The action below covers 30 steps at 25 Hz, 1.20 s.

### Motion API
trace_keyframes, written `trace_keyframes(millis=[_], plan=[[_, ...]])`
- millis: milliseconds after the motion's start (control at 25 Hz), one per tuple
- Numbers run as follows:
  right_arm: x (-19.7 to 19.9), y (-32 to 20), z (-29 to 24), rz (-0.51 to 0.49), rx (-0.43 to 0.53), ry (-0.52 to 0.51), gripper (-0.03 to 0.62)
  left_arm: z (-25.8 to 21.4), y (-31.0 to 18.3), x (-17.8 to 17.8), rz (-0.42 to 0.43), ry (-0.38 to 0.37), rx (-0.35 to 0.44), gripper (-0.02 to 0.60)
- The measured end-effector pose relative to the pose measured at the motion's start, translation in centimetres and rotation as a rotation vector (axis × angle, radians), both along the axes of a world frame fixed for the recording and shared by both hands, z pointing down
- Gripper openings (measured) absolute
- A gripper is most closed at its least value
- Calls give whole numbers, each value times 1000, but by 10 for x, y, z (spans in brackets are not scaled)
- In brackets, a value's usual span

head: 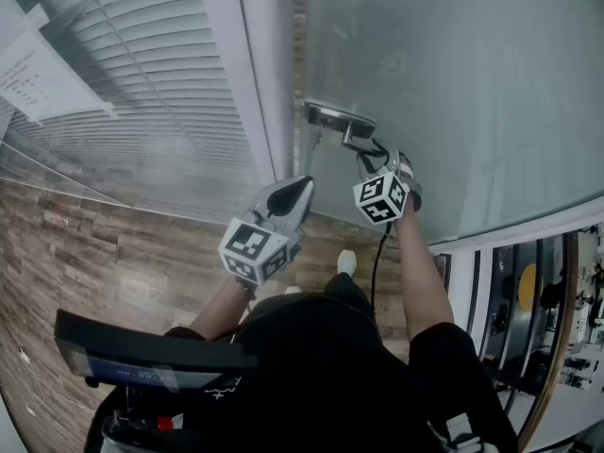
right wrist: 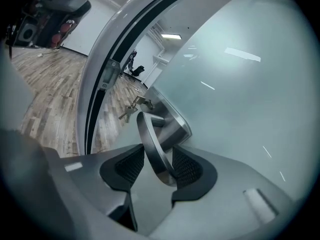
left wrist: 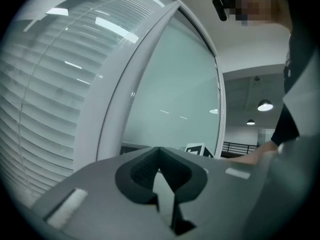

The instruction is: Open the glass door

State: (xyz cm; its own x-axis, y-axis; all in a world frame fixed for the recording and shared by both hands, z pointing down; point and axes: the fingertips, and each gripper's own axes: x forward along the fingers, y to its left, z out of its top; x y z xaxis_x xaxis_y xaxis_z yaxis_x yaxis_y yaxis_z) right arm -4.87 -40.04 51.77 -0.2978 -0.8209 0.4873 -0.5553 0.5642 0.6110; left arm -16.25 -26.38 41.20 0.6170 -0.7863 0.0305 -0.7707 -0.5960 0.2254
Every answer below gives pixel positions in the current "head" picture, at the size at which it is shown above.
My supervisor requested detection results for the person's right forearm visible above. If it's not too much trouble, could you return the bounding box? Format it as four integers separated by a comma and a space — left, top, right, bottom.
392, 208, 456, 344

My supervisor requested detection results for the curved wooden rail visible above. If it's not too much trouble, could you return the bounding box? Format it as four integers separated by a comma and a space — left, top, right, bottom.
515, 230, 582, 448

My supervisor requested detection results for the person's right hand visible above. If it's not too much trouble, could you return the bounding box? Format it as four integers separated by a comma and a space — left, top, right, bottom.
398, 150, 417, 181

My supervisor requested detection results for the black chest-mounted tablet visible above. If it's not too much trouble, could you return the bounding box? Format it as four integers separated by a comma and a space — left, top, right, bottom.
53, 309, 261, 392

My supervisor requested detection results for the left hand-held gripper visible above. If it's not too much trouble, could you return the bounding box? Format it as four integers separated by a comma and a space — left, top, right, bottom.
217, 175, 316, 287

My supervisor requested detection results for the yellow round disc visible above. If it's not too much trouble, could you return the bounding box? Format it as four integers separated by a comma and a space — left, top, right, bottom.
517, 262, 540, 307

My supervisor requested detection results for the white door frame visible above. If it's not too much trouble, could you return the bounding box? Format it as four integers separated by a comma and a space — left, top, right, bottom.
234, 0, 309, 184

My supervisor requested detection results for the person's left forearm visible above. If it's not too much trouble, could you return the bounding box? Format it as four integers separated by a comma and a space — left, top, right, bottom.
188, 275, 259, 343

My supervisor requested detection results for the black chest mount red button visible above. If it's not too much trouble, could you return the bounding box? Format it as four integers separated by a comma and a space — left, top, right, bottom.
101, 387, 190, 453

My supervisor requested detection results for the frosted glass door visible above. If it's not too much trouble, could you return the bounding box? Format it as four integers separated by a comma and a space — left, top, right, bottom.
294, 0, 604, 245

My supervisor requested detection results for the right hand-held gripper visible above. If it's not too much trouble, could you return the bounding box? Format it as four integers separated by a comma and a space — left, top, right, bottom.
353, 140, 424, 227

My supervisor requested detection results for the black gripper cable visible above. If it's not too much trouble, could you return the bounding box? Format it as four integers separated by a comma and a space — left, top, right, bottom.
369, 222, 395, 311

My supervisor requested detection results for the silver door handle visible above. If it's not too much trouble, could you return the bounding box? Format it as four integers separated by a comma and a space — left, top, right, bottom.
304, 100, 379, 154

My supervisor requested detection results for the white paper notice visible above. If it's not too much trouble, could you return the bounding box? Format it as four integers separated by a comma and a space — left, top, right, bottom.
0, 25, 119, 127

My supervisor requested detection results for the person's black shirt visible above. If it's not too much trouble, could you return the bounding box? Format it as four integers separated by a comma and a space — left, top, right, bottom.
87, 271, 520, 453

